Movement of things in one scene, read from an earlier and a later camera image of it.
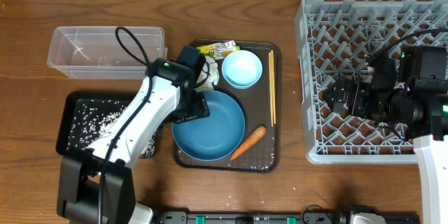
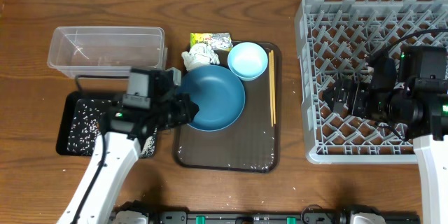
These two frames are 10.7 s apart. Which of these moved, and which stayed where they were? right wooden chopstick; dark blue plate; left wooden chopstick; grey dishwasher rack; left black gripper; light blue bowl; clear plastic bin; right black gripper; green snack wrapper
Moved: dark blue plate; left black gripper; light blue bowl; green snack wrapper
Stayed: grey dishwasher rack; clear plastic bin; right black gripper; right wooden chopstick; left wooden chopstick
